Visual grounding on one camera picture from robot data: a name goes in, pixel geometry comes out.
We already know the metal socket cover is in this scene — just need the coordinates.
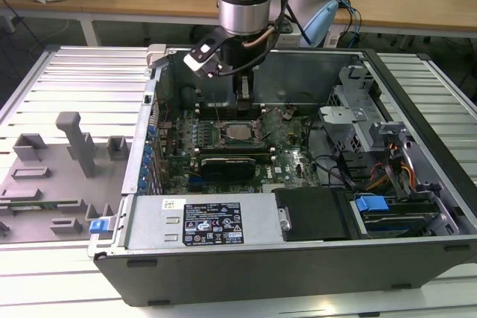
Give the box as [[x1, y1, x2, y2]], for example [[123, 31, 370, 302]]
[[255, 106, 288, 137]]

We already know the silver CPU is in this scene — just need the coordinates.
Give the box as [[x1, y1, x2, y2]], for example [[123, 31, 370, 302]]
[[227, 124, 251, 141]]

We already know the CPU socket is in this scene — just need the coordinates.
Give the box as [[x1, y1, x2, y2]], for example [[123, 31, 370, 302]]
[[218, 120, 268, 147]]

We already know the black disk bay cover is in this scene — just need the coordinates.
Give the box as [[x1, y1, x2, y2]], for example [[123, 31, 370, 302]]
[[274, 188, 355, 241]]

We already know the black RAM stick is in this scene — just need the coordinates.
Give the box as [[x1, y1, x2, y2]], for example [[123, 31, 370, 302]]
[[196, 104, 265, 112], [198, 145, 272, 158]]

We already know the black round component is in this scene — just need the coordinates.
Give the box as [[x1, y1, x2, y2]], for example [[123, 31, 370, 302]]
[[180, 86, 199, 108]]

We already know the wooden desk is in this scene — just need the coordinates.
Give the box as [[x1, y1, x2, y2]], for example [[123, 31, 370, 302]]
[[0, 0, 477, 39]]

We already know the green motherboard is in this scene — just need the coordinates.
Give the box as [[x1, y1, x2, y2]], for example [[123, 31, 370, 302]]
[[156, 105, 325, 196]]

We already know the metal drive cage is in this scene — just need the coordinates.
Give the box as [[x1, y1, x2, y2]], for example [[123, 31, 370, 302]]
[[319, 64, 374, 150]]

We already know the grey power supply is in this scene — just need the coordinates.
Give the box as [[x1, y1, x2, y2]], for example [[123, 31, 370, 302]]
[[124, 194, 285, 250]]

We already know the grey parts rack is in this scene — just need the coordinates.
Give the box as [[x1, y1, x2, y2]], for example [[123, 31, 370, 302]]
[[0, 111, 130, 244]]

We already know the black open PC case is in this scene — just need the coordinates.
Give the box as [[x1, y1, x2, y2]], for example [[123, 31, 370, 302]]
[[87, 45, 477, 306]]

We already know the hard disk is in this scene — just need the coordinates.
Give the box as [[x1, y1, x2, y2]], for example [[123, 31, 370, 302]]
[[361, 209, 437, 238]]

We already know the green RAM stick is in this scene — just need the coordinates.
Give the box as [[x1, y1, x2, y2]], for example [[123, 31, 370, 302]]
[[9, 202, 60, 211]]

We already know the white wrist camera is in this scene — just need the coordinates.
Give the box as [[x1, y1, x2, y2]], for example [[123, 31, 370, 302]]
[[183, 34, 224, 79]]

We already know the black camera cable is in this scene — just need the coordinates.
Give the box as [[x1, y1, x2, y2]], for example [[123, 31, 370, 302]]
[[215, 0, 301, 77]]

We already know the grey case handle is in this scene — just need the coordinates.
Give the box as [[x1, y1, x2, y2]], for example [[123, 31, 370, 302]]
[[146, 44, 167, 70]]

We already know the blue cable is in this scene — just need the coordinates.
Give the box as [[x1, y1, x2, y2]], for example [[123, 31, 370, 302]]
[[333, 0, 364, 36]]

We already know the black internal cable bundle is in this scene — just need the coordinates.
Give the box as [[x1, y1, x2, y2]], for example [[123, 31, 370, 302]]
[[305, 112, 373, 189]]

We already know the grey metal bracket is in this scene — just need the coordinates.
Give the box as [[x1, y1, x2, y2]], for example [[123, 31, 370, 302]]
[[367, 121, 408, 152]]

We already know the blue disk carrier handle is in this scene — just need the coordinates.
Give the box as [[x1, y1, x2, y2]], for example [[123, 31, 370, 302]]
[[355, 194, 390, 219]]

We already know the orange yellow wire bundle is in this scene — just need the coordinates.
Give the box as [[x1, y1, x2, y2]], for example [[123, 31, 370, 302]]
[[367, 141, 417, 191]]

